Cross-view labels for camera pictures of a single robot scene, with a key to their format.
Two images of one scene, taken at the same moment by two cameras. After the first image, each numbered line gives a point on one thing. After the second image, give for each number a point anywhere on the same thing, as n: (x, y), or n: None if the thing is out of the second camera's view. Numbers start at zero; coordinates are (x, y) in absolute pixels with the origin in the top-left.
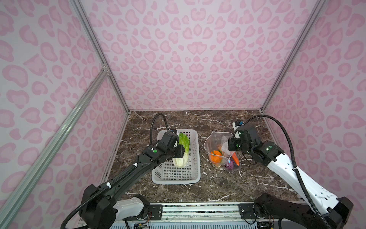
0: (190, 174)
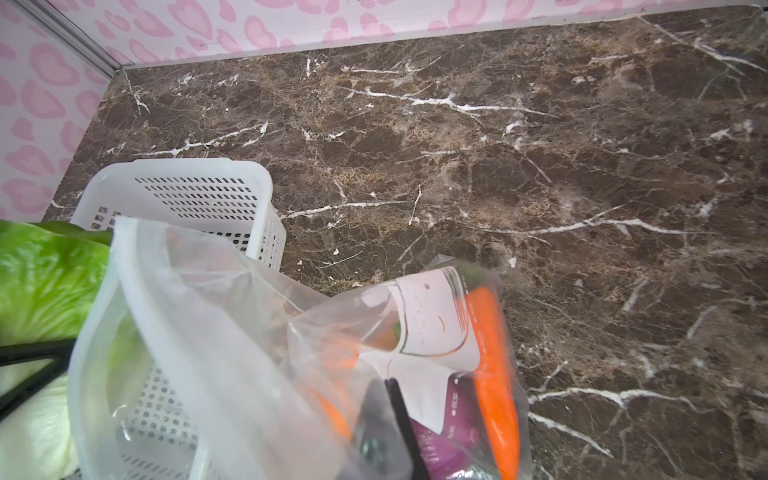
0: (229, 201)
